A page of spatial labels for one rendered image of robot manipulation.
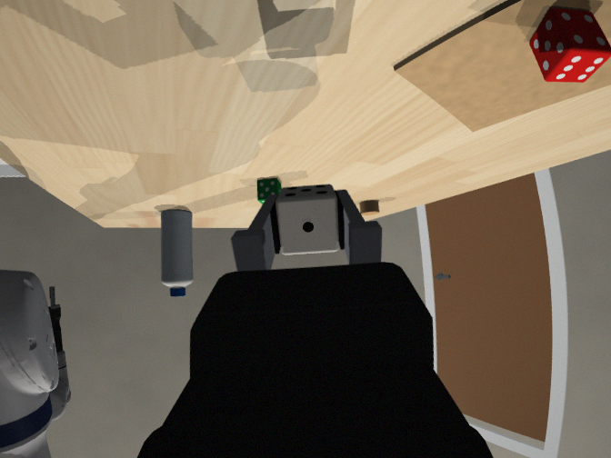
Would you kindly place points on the brown cylinder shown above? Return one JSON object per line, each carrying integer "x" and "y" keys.
{"x": 369, "y": 207}

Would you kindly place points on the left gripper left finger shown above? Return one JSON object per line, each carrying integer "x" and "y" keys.
{"x": 255, "y": 248}

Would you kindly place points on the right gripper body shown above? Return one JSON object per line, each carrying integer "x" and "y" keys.
{"x": 55, "y": 315}

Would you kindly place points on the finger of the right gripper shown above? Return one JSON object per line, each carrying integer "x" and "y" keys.
{"x": 52, "y": 298}

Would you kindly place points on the grey plastic bottle with blue cap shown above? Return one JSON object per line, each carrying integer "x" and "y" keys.
{"x": 176, "y": 250}

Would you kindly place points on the brown square mat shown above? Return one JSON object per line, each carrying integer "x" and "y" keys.
{"x": 484, "y": 72}

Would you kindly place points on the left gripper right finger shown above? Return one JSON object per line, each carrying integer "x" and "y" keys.
{"x": 362, "y": 240}

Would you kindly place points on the green die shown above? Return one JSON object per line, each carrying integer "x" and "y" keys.
{"x": 266, "y": 187}

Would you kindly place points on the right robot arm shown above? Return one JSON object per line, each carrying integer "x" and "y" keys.
{"x": 28, "y": 368}

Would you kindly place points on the red die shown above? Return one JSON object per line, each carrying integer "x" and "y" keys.
{"x": 569, "y": 45}

